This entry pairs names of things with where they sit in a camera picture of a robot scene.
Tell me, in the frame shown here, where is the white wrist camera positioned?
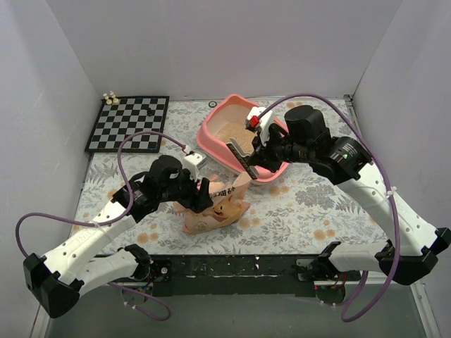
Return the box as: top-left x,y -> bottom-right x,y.
182,151 -> 207,180
245,106 -> 274,145

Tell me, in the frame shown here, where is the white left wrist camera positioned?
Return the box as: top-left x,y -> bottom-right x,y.
182,151 -> 207,180

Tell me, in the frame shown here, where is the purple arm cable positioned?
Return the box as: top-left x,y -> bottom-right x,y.
16,130 -> 190,321
257,93 -> 402,323

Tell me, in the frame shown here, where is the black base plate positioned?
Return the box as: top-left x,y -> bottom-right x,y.
119,253 -> 367,299

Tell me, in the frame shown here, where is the brown bag sealing clip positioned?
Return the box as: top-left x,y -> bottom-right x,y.
226,138 -> 258,180

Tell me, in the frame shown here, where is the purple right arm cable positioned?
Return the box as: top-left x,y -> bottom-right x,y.
257,93 -> 402,323

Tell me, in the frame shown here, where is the black white chessboard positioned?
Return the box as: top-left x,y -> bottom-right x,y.
85,96 -> 170,154

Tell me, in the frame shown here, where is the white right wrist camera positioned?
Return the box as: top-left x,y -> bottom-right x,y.
245,106 -> 274,145

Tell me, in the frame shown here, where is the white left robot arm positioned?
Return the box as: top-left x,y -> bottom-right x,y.
23,152 -> 213,318

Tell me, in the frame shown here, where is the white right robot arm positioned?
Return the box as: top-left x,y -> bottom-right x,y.
246,106 -> 450,285

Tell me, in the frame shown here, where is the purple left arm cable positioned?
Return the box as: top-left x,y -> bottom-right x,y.
16,130 -> 190,321

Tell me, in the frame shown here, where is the beige litter in box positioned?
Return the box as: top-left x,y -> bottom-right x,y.
216,121 -> 255,154

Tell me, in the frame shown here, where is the orange cat litter bag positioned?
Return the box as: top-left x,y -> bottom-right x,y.
173,172 -> 252,234

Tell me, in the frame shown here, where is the pink cat litter box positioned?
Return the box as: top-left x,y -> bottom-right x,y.
196,94 -> 290,187

